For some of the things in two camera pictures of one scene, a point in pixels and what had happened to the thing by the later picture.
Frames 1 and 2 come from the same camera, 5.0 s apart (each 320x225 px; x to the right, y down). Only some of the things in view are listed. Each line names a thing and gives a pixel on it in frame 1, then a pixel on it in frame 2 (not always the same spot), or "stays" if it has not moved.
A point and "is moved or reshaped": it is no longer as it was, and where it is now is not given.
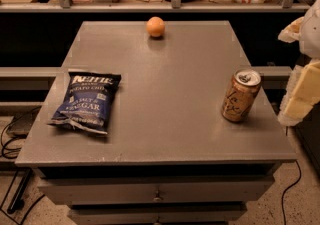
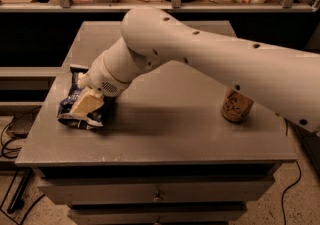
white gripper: [311, 32] → [100, 76]
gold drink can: [240, 93] stays
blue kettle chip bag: [87, 101] is moved or reshaped
